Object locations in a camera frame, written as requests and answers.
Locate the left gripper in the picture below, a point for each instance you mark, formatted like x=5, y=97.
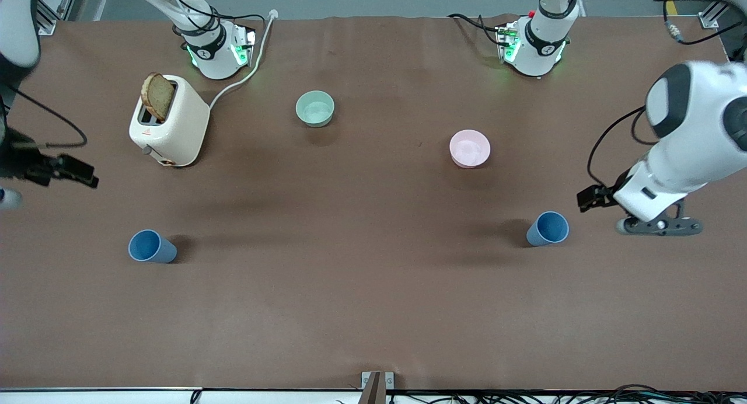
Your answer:
x=611, y=191

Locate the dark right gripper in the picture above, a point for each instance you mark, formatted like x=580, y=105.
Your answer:
x=22, y=163

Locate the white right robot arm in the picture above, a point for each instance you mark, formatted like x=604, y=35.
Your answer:
x=211, y=49

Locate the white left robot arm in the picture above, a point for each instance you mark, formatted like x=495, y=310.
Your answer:
x=697, y=129

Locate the blue cup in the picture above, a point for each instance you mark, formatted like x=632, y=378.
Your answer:
x=150, y=246
x=548, y=229

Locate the cream white toaster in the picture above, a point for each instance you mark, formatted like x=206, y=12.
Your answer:
x=175, y=129

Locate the brown bread slice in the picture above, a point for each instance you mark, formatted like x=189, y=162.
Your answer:
x=157, y=96

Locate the pink bowl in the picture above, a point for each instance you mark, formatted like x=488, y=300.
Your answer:
x=470, y=149

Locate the brown table cover sheet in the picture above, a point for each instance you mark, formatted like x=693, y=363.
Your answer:
x=373, y=299

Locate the green bowl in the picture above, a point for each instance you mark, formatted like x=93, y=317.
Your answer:
x=315, y=109

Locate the aluminium frame profile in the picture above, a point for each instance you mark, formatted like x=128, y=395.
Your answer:
x=715, y=14
x=55, y=7

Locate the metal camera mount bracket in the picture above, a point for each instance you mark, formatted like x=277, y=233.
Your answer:
x=377, y=386

